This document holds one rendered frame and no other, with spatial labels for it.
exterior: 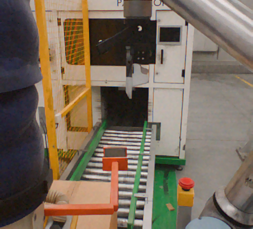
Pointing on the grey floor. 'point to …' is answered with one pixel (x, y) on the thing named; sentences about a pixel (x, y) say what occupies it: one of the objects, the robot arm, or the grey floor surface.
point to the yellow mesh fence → (50, 61)
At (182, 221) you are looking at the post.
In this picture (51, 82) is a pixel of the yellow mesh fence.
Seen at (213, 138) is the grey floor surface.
